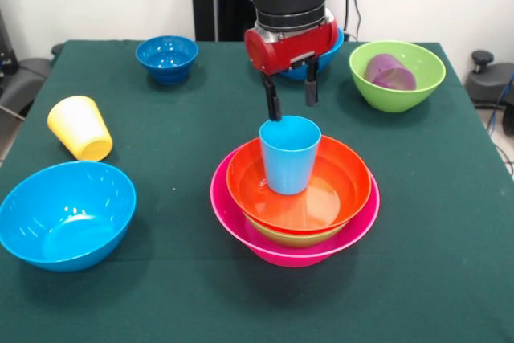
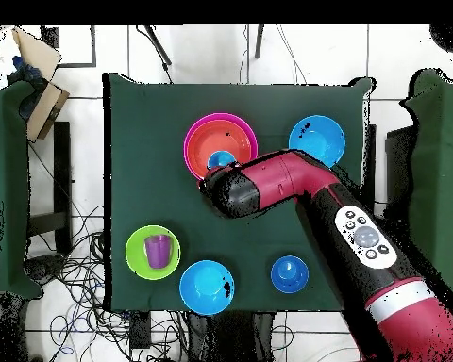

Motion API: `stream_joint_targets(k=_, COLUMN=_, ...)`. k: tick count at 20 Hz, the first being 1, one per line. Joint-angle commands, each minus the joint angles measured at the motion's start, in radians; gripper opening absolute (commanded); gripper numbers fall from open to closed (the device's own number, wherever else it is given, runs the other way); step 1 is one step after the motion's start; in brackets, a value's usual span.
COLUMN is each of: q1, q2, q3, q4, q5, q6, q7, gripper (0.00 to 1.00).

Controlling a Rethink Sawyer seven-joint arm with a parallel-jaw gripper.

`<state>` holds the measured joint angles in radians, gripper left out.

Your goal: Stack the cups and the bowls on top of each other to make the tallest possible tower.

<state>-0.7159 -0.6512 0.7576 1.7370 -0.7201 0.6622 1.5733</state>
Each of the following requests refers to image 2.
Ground blue cloth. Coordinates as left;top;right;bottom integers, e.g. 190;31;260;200
6;55;48;86

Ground purple cup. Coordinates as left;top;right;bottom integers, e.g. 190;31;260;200
143;234;173;270

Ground dark green cloth-covered table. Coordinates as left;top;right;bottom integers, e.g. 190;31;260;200
0;80;43;301
398;68;453;303

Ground black tripod leg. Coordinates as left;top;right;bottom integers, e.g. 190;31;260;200
254;23;266;60
135;24;174;68

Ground brown cardboard box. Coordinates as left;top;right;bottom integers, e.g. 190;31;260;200
10;26;71;143

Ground light blue bowl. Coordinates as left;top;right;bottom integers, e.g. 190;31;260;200
288;114;347;169
178;259;236;317

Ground dark green tablecloth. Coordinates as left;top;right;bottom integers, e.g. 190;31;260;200
103;72;375;314

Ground small dark blue bowl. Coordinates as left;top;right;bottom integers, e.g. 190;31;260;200
270;255;310;295

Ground lime green bowl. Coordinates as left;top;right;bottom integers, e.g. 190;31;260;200
125;224;182;281

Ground black pedestal foot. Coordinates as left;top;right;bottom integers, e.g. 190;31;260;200
23;254;67;285

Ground black power strip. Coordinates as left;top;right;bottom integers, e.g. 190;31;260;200
128;311;153;351

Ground light blue cup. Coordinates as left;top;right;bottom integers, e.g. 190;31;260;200
206;150;238;170

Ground orange bowl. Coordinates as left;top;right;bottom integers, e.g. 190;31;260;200
185;119;259;181

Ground black bench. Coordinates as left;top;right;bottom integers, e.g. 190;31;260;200
26;121;74;255

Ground pink bowl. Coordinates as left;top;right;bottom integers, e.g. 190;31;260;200
182;111;259;181

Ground black round object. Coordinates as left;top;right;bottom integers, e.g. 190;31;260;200
428;24;453;54

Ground black metal frame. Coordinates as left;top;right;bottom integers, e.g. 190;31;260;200
40;24;98;70

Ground tangle of black cables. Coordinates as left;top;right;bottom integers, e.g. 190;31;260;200
25;205;190;362

